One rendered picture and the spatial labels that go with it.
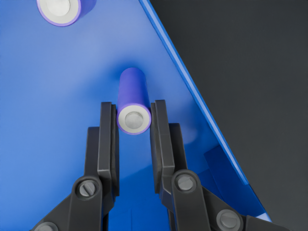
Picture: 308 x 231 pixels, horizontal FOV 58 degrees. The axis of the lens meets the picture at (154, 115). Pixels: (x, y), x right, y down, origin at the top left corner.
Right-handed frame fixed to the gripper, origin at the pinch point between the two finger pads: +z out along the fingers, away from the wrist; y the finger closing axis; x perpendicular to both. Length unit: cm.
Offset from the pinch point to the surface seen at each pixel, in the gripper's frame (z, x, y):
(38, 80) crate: 7.0, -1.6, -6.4
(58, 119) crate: 5.8, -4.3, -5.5
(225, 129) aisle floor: 32, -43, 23
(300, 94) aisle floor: 36, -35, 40
